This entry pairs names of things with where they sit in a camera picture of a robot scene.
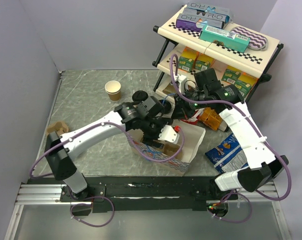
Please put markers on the paper takeout bag blue handles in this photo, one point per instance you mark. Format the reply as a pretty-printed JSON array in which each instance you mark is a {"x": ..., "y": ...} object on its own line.
[{"x": 193, "y": 138}]

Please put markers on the grey R&O box top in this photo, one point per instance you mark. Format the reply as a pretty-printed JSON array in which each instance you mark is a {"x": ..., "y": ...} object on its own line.
[{"x": 204, "y": 7}]

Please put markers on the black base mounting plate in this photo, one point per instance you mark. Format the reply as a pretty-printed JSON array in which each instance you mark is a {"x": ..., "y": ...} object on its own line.
[{"x": 141, "y": 193}]

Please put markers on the purple R&O box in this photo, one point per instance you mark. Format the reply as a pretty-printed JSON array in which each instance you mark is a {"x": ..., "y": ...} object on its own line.
[{"x": 189, "y": 22}]

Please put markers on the dark grey R&O box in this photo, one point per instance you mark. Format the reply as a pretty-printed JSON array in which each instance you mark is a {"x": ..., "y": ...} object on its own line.
[{"x": 225, "y": 19}]

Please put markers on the green yellow box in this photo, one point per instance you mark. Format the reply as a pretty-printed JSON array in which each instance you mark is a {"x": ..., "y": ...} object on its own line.
[
  {"x": 231, "y": 75},
  {"x": 203, "y": 62},
  {"x": 187, "y": 59},
  {"x": 245, "y": 83}
]

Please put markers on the green yellow box far right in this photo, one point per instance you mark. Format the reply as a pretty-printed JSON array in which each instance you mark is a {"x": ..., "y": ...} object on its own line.
[{"x": 245, "y": 83}]

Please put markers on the green yellow box far left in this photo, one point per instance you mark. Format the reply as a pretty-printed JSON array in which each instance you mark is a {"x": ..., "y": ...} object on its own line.
[{"x": 187, "y": 59}]

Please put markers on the purple wavy pouch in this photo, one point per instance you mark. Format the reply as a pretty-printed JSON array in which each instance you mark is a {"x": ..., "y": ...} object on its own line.
[{"x": 257, "y": 42}]

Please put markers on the red cup with stirrers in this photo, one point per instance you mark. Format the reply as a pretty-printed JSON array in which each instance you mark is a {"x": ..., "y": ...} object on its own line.
[{"x": 195, "y": 118}]

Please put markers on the aluminium rail frame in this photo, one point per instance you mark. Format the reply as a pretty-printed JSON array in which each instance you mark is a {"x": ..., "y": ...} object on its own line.
[{"x": 40, "y": 215}]

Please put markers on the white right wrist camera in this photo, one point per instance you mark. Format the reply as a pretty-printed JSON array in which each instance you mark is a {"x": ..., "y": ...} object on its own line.
[{"x": 181, "y": 81}]

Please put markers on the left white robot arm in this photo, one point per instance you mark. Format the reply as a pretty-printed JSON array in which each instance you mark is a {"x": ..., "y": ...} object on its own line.
[{"x": 65, "y": 148}]

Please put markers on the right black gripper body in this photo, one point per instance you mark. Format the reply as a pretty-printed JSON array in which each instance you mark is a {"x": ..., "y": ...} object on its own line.
[{"x": 198, "y": 106}]

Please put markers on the cardboard cup carrier tray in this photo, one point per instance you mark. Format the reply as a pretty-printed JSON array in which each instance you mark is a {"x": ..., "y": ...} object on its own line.
[{"x": 156, "y": 147}]

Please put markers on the blue snack bag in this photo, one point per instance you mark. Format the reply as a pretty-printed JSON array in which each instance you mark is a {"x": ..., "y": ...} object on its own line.
[{"x": 228, "y": 156}]

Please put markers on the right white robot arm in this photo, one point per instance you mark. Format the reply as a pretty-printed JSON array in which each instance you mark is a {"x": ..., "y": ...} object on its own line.
[{"x": 264, "y": 164}]

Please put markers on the stack of brown paper cups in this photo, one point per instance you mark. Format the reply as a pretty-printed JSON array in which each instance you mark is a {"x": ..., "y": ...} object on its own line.
[{"x": 113, "y": 89}]

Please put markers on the two tier checkered shelf rack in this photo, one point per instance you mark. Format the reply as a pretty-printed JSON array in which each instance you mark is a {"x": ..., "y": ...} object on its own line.
[{"x": 255, "y": 63}]

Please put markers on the stack of black cup lids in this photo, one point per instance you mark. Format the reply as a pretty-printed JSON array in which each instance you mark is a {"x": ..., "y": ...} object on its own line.
[{"x": 167, "y": 106}]

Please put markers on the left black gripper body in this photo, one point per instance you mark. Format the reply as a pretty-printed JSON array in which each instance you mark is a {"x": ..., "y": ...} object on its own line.
[{"x": 153, "y": 128}]

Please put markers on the teal long box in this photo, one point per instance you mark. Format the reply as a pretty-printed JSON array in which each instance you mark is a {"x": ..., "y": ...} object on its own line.
[{"x": 224, "y": 38}]

